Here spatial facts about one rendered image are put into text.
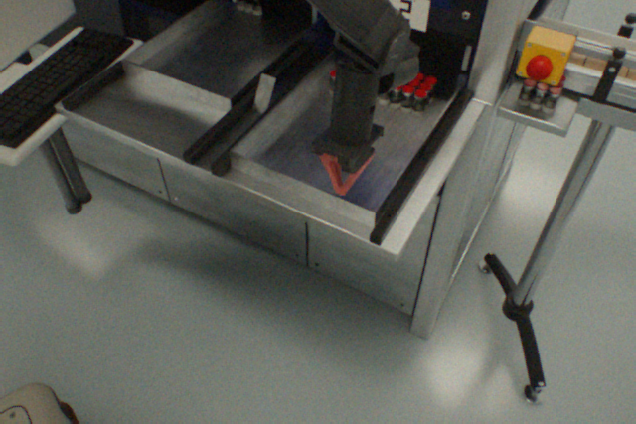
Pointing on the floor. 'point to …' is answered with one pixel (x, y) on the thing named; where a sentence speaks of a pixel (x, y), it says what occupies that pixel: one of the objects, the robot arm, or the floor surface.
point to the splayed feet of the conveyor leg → (519, 328)
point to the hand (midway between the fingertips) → (341, 188)
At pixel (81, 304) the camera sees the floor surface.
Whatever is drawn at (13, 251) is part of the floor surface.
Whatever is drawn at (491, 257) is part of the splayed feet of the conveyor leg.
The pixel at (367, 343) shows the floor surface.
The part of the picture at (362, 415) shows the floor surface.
